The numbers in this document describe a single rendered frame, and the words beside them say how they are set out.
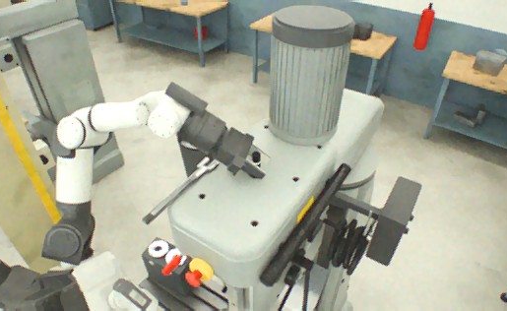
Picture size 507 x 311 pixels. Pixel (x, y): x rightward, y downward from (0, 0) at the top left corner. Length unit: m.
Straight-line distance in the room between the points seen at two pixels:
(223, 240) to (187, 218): 0.10
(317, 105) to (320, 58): 0.13
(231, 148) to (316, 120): 0.25
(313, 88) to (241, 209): 0.34
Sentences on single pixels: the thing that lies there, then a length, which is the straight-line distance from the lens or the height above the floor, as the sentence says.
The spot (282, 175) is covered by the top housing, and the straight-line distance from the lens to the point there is 0.87.
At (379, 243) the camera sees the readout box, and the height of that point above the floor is 1.61.
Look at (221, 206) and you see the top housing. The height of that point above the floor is 1.89.
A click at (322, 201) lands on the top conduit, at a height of 1.81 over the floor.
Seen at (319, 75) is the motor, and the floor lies 2.10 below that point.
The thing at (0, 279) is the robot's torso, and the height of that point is 1.54.
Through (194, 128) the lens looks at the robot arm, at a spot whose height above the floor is 2.03.
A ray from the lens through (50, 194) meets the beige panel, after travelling 2.73.
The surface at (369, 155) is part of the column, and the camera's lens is 1.52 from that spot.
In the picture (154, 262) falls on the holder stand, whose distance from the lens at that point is 1.68.
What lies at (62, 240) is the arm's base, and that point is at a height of 1.78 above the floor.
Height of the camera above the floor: 2.47
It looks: 39 degrees down
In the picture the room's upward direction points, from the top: straight up
